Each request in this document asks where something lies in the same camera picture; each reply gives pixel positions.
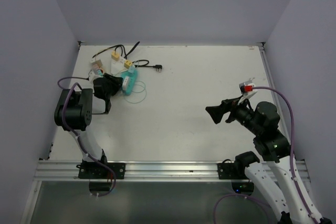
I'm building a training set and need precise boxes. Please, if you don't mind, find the white cube charger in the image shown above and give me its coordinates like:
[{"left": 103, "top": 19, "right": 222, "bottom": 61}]
[{"left": 122, "top": 76, "right": 131, "bottom": 91}]

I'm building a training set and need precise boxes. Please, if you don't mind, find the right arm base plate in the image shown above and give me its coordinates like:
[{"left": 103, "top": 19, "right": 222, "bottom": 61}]
[{"left": 217, "top": 159, "right": 248, "bottom": 180}]

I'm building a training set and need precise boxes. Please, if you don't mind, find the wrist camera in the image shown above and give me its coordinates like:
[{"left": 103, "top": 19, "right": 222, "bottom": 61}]
[
  {"left": 238, "top": 78, "right": 257, "bottom": 104},
  {"left": 88, "top": 70, "right": 100, "bottom": 83}
]

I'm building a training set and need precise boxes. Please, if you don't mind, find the yellow cube charger front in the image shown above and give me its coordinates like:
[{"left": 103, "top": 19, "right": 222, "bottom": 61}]
[{"left": 124, "top": 60, "right": 132, "bottom": 68}]

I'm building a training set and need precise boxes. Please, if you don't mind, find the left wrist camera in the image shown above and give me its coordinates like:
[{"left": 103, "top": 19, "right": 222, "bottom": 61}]
[{"left": 88, "top": 70, "right": 100, "bottom": 83}]

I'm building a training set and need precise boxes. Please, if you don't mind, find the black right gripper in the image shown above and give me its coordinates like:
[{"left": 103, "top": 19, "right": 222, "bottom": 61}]
[{"left": 205, "top": 93, "right": 262, "bottom": 135}]

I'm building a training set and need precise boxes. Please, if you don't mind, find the aluminium front rail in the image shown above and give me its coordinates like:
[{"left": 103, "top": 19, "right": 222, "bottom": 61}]
[{"left": 34, "top": 158, "right": 310, "bottom": 182}]

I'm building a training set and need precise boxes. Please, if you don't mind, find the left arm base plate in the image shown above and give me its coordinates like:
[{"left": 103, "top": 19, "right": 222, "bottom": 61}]
[{"left": 76, "top": 162, "right": 126, "bottom": 179}]

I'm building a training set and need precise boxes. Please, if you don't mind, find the light blue usb charger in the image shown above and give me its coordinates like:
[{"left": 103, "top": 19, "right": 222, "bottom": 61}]
[{"left": 128, "top": 66, "right": 135, "bottom": 73}]

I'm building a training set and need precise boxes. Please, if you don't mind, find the yellow cube charger rear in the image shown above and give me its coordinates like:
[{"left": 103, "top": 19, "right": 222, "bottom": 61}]
[{"left": 111, "top": 51, "right": 120, "bottom": 61}]

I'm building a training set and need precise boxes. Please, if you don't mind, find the teal power strip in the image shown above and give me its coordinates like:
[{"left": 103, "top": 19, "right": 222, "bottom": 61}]
[{"left": 121, "top": 69, "right": 138, "bottom": 95}]

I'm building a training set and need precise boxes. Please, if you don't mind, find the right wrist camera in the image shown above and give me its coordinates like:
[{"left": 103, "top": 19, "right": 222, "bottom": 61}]
[{"left": 238, "top": 78, "right": 257, "bottom": 104}]

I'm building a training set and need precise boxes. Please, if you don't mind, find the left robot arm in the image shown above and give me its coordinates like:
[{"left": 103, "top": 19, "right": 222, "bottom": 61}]
[{"left": 54, "top": 73, "right": 123, "bottom": 178}]

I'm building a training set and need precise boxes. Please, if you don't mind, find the light blue usb cable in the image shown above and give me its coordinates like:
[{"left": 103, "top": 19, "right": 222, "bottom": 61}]
[{"left": 123, "top": 81, "right": 147, "bottom": 105}]

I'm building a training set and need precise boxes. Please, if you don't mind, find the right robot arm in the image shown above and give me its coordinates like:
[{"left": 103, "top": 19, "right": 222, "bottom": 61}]
[{"left": 205, "top": 98, "right": 331, "bottom": 223}]

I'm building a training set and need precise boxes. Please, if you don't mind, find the yellow cube charger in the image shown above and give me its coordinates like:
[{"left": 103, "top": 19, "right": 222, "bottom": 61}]
[
  {"left": 124, "top": 60, "right": 132, "bottom": 68},
  {"left": 111, "top": 51, "right": 120, "bottom": 61}
]

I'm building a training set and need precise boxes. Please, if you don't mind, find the black power cable with plug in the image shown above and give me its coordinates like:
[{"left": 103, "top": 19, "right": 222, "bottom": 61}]
[{"left": 115, "top": 41, "right": 164, "bottom": 73}]

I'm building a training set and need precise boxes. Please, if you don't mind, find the white triangular power strip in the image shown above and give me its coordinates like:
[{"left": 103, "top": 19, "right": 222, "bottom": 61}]
[{"left": 111, "top": 54, "right": 129, "bottom": 76}]

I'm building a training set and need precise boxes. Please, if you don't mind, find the beige power strip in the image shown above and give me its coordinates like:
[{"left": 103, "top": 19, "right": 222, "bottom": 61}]
[{"left": 91, "top": 59, "right": 105, "bottom": 77}]

